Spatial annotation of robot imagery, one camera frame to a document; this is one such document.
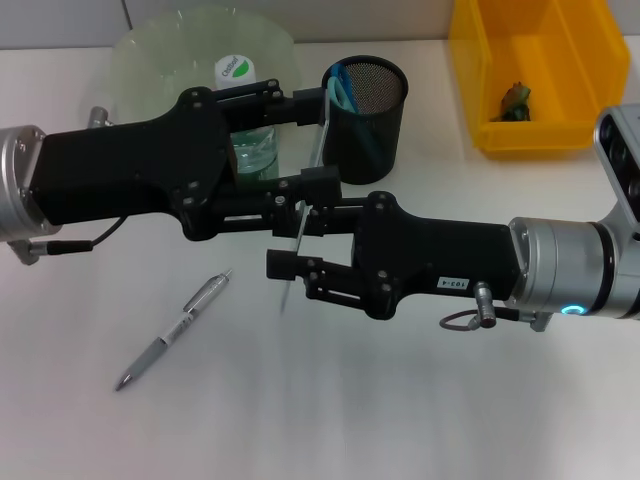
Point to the silver ballpoint pen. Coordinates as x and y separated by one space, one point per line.
170 332

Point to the black mesh pen holder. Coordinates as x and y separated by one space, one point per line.
380 125

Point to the clear water bottle green label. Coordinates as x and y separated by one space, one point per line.
235 67

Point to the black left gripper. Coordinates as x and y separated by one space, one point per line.
125 170

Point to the translucent green fruit bowl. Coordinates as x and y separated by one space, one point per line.
150 55

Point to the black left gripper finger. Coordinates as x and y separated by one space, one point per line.
307 106
320 184

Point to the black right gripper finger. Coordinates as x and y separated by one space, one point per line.
280 265

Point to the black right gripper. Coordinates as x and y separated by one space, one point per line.
440 255

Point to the clear plastic ruler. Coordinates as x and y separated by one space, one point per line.
320 145

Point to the blue scissors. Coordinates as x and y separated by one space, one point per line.
340 92

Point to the green plastic wrapper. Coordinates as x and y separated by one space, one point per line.
515 107

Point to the yellow plastic bin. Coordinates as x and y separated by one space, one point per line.
550 135

